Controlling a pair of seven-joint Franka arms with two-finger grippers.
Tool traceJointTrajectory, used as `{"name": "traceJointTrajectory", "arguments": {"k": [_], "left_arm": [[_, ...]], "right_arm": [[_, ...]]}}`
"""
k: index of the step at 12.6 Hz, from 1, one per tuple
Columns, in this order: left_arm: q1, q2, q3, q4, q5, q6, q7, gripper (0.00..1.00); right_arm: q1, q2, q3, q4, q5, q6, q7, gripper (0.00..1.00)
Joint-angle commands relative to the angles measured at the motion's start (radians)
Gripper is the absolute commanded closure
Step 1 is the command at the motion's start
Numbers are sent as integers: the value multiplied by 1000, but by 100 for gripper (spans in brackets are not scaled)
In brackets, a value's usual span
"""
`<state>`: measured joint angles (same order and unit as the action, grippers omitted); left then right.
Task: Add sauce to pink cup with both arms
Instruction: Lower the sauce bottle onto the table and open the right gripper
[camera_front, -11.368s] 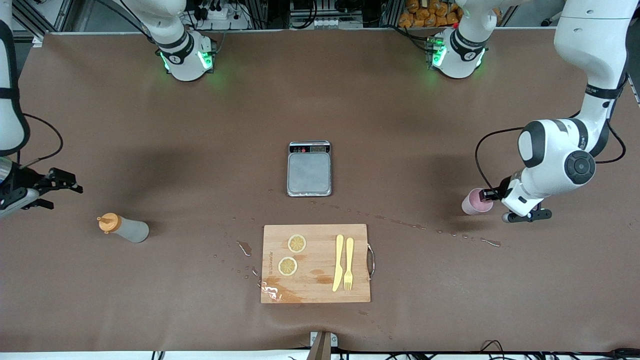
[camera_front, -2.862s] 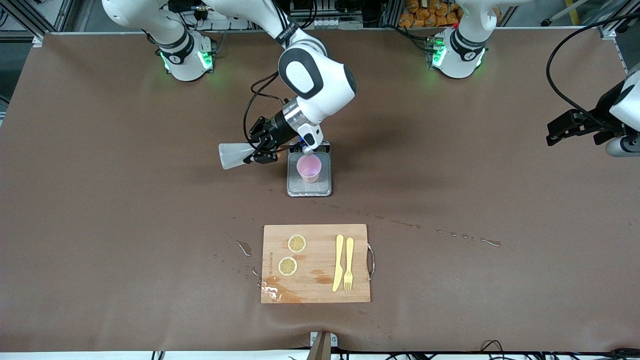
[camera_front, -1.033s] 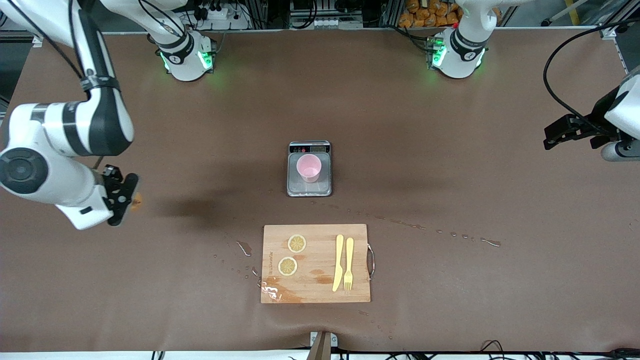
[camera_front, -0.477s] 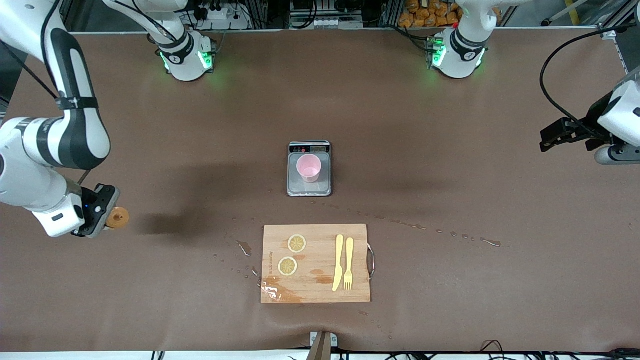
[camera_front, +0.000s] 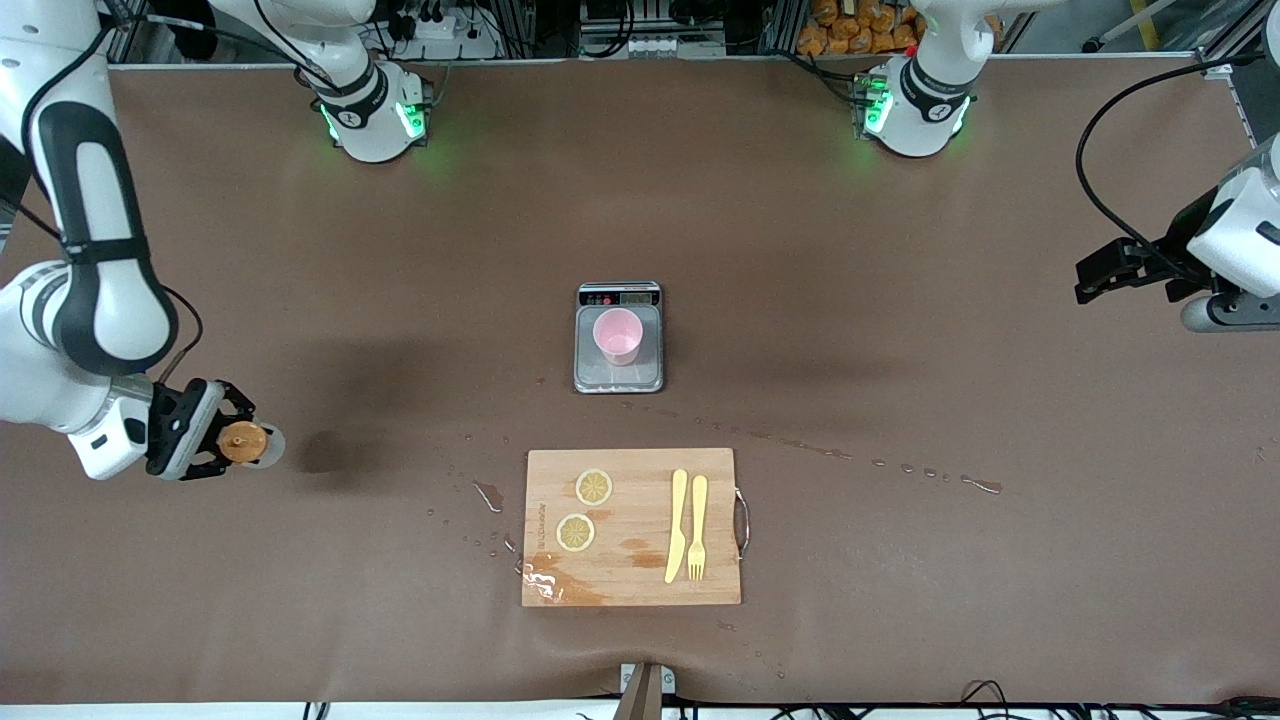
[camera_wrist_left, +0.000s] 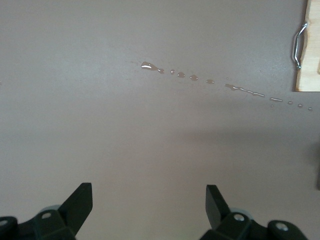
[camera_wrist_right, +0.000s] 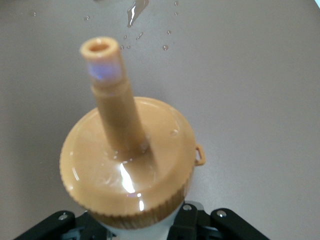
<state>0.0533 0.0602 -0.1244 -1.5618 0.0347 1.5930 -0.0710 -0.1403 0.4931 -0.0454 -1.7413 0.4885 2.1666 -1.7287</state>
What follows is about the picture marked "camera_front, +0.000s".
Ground yellow plastic knife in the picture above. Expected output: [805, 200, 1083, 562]
[664, 468, 690, 585]

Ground orange capped sauce bottle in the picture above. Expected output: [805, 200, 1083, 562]
[218, 420, 286, 467]

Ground grey control box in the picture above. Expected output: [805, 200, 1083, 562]
[580, 0, 728, 59]

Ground pink plastic cup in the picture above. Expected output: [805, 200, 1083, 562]
[593, 308, 644, 367]

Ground silver digital kitchen scale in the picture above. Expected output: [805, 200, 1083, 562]
[573, 281, 665, 394]

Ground aluminium frame post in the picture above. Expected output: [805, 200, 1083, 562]
[1195, 0, 1280, 79]

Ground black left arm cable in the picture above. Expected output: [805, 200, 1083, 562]
[1075, 55, 1241, 276]

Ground brown table cover sheet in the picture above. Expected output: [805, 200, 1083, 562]
[0, 55, 1280, 706]

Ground pile of orange goods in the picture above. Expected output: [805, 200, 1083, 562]
[797, 0, 926, 58]

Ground white pole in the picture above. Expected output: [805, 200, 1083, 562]
[1085, 0, 1181, 53]

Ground black floor cables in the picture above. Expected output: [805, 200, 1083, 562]
[960, 680, 1280, 720]

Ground white power strip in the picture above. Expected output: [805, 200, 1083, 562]
[393, 8, 501, 61]

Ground wooden cutting board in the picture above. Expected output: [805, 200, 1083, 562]
[521, 447, 751, 608]

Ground yellow plastic fork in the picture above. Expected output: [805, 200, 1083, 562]
[686, 474, 709, 583]

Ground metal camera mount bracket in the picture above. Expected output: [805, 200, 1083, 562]
[618, 662, 677, 720]

